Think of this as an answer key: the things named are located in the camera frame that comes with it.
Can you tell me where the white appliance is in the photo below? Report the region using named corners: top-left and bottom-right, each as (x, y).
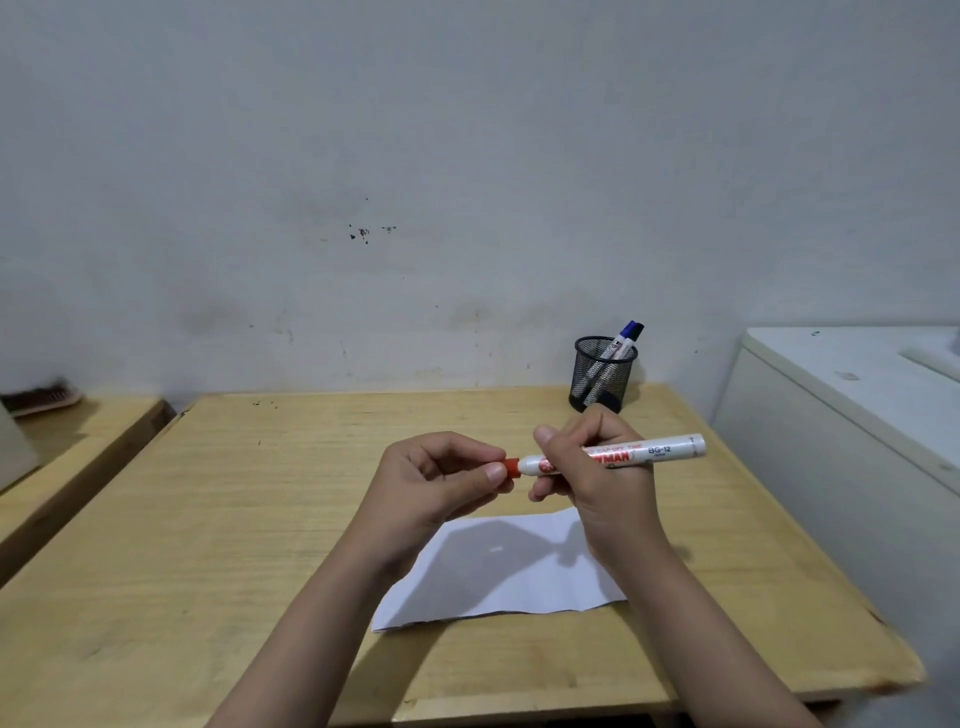
top-left (708, 325), bottom-right (960, 728)

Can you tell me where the white paper sheet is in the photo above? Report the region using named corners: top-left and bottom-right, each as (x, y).
top-left (370, 505), bottom-right (629, 634)

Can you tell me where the person's left hand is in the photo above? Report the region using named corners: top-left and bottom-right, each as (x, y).
top-left (358, 430), bottom-right (519, 567)

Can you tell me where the person's right forearm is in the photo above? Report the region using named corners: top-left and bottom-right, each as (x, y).
top-left (592, 543), bottom-right (826, 728)

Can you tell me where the brown bristle brush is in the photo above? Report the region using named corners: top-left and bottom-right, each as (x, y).
top-left (0, 379), bottom-right (85, 420)

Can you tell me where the white marker with red label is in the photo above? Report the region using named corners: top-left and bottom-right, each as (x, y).
top-left (517, 432), bottom-right (708, 479)

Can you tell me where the white marker with blue cap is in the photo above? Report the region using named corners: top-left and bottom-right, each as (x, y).
top-left (594, 320), bottom-right (647, 363)

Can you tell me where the person's right hand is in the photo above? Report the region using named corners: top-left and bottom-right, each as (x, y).
top-left (528, 404), bottom-right (664, 570)

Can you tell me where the person's left forearm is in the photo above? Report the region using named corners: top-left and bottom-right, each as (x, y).
top-left (205, 534), bottom-right (430, 728)

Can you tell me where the black mesh pen holder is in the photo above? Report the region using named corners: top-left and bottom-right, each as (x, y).
top-left (567, 335), bottom-right (641, 416)

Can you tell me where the wooden side table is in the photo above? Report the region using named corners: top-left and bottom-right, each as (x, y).
top-left (0, 396), bottom-right (178, 588)

